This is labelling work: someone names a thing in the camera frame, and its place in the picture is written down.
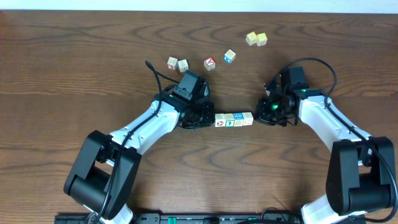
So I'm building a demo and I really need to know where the green sided block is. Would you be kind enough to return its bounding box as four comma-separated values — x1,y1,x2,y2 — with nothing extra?
224,113,235,128

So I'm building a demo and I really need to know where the plain white block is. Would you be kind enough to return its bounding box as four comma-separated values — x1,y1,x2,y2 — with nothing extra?
243,112,254,126

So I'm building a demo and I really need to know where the blue top block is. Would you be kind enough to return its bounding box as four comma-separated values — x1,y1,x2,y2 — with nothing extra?
233,113,244,127

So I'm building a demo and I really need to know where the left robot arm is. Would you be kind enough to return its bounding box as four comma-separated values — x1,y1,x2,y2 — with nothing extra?
63,71,215,223

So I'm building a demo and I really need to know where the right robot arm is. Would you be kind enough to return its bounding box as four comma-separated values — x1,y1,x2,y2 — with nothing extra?
255,67,397,223

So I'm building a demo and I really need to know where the white block beside red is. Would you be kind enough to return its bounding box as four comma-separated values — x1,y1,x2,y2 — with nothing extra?
177,59,189,73

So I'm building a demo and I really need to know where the red letter A block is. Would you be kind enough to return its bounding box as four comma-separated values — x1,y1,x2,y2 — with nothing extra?
204,57,216,71

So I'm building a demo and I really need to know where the red number block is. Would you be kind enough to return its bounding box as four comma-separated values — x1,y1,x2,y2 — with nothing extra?
167,57,178,70

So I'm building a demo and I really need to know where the blue sided letter block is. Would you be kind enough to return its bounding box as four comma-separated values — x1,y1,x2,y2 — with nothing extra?
224,49,236,64

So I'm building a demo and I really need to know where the pale yellow block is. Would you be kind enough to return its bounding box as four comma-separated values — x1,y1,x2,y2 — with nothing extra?
246,32,257,45

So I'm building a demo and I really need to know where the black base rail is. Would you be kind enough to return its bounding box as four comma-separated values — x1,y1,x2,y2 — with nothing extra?
54,211,303,224

